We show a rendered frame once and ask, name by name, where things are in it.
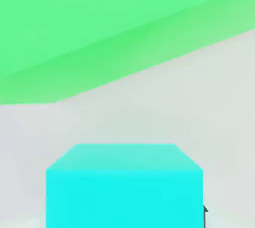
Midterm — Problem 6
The large green box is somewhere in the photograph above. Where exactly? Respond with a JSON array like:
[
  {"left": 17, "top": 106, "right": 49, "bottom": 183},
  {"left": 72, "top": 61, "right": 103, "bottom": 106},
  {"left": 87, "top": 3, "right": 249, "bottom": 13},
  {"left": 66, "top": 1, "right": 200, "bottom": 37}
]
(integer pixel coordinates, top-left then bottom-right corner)
[{"left": 0, "top": 0, "right": 255, "bottom": 106}]

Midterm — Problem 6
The small cyan cube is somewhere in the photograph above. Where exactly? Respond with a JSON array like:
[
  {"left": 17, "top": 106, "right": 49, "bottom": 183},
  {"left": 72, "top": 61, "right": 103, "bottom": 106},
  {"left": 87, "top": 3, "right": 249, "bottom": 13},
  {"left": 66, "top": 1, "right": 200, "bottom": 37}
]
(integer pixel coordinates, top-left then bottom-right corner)
[{"left": 45, "top": 143, "right": 204, "bottom": 228}]

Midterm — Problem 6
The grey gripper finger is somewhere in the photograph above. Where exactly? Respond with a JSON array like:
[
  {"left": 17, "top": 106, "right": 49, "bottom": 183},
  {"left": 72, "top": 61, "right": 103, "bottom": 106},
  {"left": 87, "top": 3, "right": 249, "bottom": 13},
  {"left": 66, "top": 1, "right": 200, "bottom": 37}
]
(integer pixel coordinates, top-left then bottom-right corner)
[{"left": 203, "top": 204, "right": 209, "bottom": 228}]

